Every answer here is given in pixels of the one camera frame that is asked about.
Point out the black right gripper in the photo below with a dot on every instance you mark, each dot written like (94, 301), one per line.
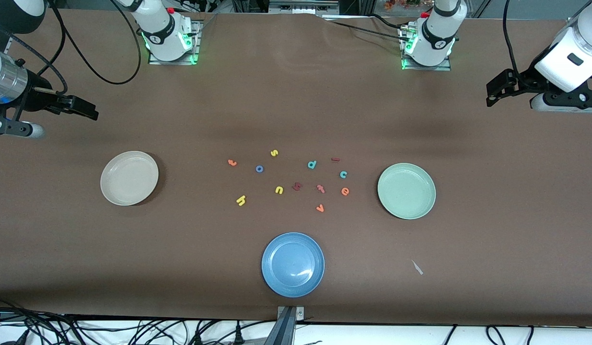
(36, 92)

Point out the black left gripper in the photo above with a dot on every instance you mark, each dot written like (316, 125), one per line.
(527, 80)

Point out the yellow letter h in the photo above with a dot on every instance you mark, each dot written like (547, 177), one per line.
(241, 200)

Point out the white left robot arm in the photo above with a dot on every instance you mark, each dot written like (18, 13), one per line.
(437, 33)

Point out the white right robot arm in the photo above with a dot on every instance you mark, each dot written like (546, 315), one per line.
(164, 28)

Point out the beige brown plate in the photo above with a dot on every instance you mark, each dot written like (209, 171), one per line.
(129, 178)

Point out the orange flowers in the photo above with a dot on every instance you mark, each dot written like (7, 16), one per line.
(401, 4)

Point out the light green plate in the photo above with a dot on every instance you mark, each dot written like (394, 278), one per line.
(406, 191)

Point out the brown paper table cover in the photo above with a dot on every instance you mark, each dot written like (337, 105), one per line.
(204, 249)

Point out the small grey tape scrap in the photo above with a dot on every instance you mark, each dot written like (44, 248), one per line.
(417, 267)

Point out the blue plate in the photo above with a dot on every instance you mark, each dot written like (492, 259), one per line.
(293, 264)

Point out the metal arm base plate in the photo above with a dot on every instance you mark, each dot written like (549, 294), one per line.
(420, 68)
(198, 48)

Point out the aluminium table frame rail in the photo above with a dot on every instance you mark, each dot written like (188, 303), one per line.
(8, 45)

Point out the silver frame bar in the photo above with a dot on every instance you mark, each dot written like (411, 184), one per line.
(303, 7)

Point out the silver mount bracket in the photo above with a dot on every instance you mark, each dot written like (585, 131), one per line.
(300, 314)

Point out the dark aluminium mount post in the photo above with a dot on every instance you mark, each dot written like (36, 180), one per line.
(284, 333)

